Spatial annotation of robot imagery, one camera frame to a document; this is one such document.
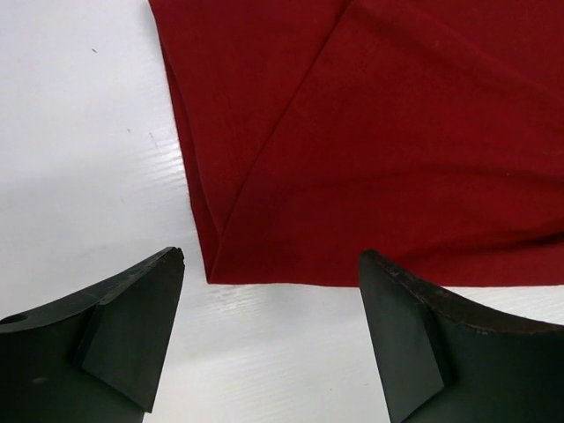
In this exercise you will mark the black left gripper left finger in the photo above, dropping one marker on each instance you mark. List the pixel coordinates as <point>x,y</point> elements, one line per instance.
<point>95,355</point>

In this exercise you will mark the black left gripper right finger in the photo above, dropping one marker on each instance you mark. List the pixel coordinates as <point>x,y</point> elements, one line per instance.
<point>444,358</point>

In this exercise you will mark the dark red t shirt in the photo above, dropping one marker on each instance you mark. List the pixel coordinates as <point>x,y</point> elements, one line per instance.
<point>429,131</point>

